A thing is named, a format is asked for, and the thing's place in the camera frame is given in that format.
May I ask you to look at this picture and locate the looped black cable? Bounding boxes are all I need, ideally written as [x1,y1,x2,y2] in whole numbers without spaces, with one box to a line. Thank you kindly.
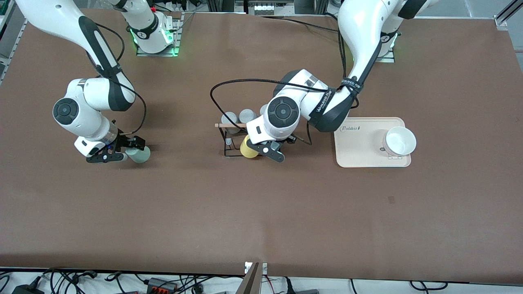
[410,281,449,291]

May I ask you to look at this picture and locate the long black base cable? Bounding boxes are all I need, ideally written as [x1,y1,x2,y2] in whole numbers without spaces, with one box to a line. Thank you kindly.
[261,16,340,31]

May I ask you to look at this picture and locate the grey camera mount wedge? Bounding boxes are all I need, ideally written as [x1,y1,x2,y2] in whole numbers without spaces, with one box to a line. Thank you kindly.
[236,262,260,294]

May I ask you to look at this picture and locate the mint green cup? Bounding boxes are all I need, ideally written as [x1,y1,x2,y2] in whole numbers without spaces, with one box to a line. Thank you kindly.
[125,146,151,164]

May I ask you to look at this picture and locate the white bowl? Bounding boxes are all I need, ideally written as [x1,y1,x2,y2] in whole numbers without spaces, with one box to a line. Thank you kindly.
[382,126,417,156]

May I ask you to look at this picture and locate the black power adapter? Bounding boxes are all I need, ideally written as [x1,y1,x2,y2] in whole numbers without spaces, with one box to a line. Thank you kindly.
[11,284,45,294]

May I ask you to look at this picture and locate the grey connector block orange levers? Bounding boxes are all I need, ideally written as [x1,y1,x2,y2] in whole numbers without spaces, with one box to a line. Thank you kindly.
[146,277,179,293]

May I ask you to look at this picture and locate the black wire cup rack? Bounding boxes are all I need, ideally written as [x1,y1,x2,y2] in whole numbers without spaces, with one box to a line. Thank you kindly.
[215,122,282,158]

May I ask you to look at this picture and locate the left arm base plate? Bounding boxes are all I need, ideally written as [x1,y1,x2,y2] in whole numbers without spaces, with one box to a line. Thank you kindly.
[375,43,396,63]

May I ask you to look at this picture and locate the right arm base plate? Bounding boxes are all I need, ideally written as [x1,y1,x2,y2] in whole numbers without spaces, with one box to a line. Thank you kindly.
[136,12,181,57]

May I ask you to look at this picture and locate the yellow cup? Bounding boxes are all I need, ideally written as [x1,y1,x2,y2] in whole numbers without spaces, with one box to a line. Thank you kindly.
[240,135,260,158]

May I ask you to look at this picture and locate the beige rabbit tray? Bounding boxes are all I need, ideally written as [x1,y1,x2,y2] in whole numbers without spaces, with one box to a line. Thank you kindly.
[333,117,412,168]

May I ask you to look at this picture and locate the tangled black cable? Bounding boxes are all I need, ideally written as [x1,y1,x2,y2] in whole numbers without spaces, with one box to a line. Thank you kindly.
[41,267,98,288]

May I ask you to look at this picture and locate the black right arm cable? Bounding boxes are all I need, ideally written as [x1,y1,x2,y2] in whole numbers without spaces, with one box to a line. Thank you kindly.
[92,22,147,138]

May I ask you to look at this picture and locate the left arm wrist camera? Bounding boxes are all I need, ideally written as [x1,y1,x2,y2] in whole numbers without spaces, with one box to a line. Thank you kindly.
[254,141,286,163]

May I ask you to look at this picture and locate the white mount bracket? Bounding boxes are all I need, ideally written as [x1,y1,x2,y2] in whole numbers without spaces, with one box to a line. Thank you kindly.
[244,262,268,275]

